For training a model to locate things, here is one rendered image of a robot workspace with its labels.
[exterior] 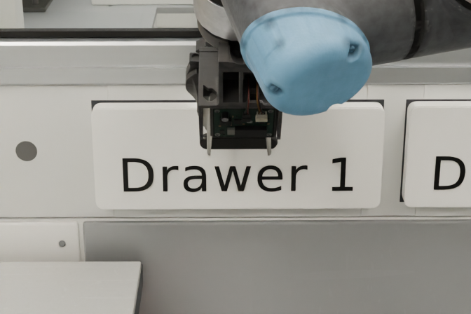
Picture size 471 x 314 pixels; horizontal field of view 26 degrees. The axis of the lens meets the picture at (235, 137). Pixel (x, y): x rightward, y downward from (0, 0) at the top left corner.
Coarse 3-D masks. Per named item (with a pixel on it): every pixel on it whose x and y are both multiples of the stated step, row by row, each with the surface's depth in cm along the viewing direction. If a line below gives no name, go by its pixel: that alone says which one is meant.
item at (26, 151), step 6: (18, 144) 103; (24, 144) 103; (30, 144) 103; (18, 150) 104; (24, 150) 104; (30, 150) 104; (36, 150) 104; (18, 156) 104; (24, 156) 104; (30, 156) 104
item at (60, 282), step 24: (0, 264) 105; (24, 264) 105; (48, 264) 105; (72, 264) 105; (96, 264) 105; (120, 264) 105; (0, 288) 101; (24, 288) 101; (48, 288) 101; (72, 288) 101; (96, 288) 101; (120, 288) 101; (0, 312) 97; (24, 312) 97; (48, 312) 97; (72, 312) 97; (96, 312) 97; (120, 312) 97
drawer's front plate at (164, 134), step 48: (96, 144) 101; (144, 144) 101; (192, 144) 102; (288, 144) 102; (336, 144) 102; (96, 192) 103; (144, 192) 103; (192, 192) 103; (240, 192) 103; (288, 192) 104; (336, 192) 104
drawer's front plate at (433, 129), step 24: (408, 120) 102; (432, 120) 101; (456, 120) 101; (408, 144) 102; (432, 144) 102; (456, 144) 102; (408, 168) 103; (432, 168) 103; (456, 168) 103; (408, 192) 104; (432, 192) 104; (456, 192) 104
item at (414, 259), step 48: (0, 240) 107; (48, 240) 108; (96, 240) 108; (144, 240) 108; (192, 240) 108; (240, 240) 108; (288, 240) 108; (336, 240) 108; (384, 240) 108; (432, 240) 108; (144, 288) 110; (192, 288) 110; (240, 288) 110; (288, 288) 110; (336, 288) 110; (384, 288) 110; (432, 288) 110
